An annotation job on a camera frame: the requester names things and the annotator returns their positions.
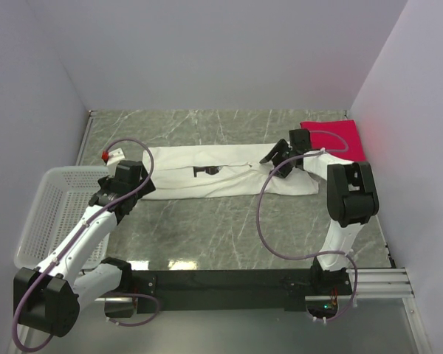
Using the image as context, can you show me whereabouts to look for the white plastic basket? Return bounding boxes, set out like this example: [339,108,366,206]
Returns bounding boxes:
[14,166,108,268]

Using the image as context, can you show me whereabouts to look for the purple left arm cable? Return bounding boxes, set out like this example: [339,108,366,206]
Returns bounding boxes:
[11,137,163,351]

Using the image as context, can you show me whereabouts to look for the folded red t shirt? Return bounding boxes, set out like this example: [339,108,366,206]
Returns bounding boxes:
[300,119,366,162]

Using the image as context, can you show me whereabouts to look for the white t shirt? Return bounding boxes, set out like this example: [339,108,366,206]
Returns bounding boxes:
[138,142,321,202]

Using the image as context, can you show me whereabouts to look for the aluminium rail frame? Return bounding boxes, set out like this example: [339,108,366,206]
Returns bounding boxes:
[5,268,435,354]

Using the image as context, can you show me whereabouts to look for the black base beam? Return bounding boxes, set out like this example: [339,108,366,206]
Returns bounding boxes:
[103,268,354,319]

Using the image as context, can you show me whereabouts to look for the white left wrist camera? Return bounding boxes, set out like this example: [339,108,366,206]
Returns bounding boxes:
[101,148,126,166]

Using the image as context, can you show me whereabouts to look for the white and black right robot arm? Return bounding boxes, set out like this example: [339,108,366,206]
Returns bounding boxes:
[255,128,380,294]

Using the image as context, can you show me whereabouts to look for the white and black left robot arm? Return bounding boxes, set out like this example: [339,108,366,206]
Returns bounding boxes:
[13,160,156,337]

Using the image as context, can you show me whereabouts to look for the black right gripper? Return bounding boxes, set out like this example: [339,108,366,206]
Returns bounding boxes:
[260,139,295,179]

